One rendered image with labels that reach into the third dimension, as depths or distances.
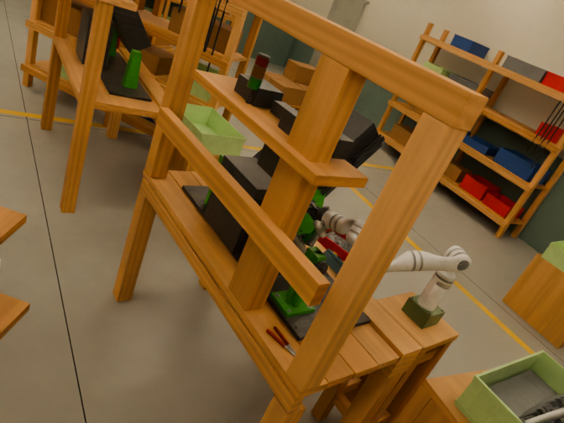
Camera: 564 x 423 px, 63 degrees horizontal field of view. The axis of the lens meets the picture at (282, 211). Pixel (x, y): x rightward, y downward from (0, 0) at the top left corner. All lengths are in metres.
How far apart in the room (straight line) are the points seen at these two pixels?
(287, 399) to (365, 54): 1.15
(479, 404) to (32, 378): 2.00
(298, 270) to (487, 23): 7.48
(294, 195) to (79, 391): 1.52
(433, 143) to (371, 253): 0.35
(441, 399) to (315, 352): 0.77
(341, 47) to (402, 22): 8.34
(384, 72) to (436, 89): 0.17
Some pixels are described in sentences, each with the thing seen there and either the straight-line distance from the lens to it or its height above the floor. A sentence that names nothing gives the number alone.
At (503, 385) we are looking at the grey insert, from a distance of 2.38.
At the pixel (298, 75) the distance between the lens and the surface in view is 8.66.
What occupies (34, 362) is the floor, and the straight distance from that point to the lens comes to 2.66.
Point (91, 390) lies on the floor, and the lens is 2.57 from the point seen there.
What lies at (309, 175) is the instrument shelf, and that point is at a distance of 1.43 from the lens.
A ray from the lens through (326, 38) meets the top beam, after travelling 1.53.
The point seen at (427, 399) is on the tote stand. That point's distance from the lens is 2.19.
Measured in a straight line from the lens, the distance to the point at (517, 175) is 7.08.
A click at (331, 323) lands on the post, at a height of 1.17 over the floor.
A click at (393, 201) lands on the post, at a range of 1.27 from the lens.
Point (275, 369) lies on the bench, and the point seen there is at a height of 0.84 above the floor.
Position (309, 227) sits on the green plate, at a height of 1.10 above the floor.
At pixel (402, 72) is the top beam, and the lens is 1.30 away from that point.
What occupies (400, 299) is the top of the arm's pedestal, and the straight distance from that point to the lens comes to 2.46.
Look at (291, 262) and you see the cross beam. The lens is 1.49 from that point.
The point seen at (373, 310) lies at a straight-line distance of 2.15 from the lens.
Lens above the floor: 2.01
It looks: 26 degrees down
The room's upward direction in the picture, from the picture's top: 23 degrees clockwise
